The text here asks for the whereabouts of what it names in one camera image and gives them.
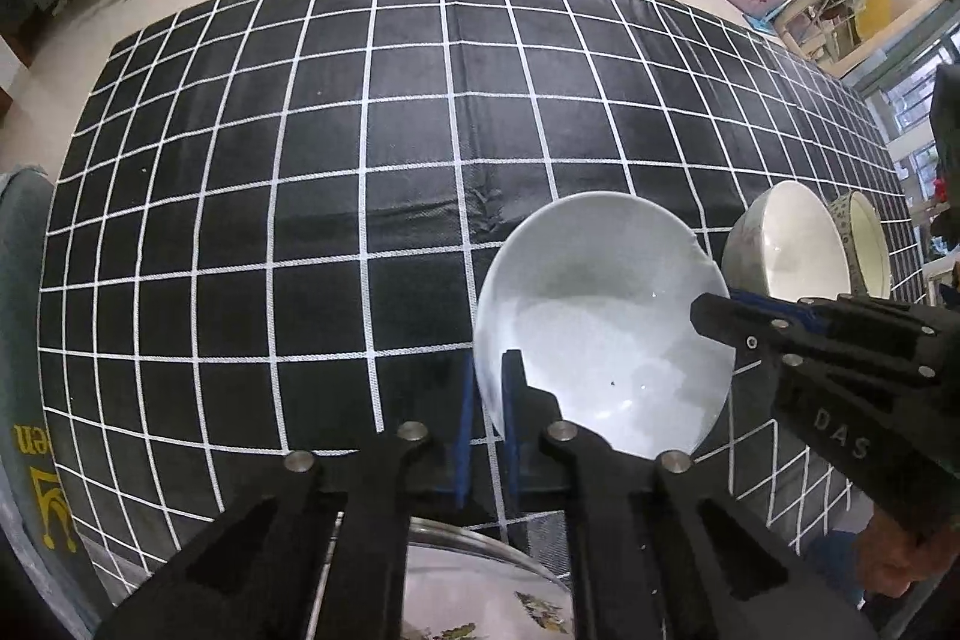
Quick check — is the light blue bowl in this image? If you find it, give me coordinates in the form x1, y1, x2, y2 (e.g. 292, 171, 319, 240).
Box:
474, 191, 736, 461

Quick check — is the small white printed plate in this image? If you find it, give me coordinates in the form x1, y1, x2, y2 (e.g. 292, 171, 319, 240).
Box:
405, 524, 578, 640

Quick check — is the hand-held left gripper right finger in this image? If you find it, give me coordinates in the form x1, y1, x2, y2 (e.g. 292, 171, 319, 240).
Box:
499, 349, 882, 640

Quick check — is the white bowl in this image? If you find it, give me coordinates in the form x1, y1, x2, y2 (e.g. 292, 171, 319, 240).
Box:
721, 180, 854, 304

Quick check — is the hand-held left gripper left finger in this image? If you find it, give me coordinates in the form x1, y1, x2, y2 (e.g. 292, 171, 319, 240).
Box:
94, 355, 475, 640

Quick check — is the person's right hand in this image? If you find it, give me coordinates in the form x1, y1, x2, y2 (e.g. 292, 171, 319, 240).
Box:
855, 512, 960, 603

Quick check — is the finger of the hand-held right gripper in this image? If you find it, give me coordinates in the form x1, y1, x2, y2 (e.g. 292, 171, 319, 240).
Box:
688, 293, 938, 390
729, 287, 942, 335

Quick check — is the green patterned bowl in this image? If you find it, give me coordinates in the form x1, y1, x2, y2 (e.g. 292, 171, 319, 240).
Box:
827, 190, 893, 300

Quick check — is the grey chair cover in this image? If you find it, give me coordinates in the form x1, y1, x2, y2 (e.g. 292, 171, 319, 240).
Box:
0, 164, 113, 640

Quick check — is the black white checkered tablecloth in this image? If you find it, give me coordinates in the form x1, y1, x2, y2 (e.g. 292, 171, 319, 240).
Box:
37, 0, 931, 603

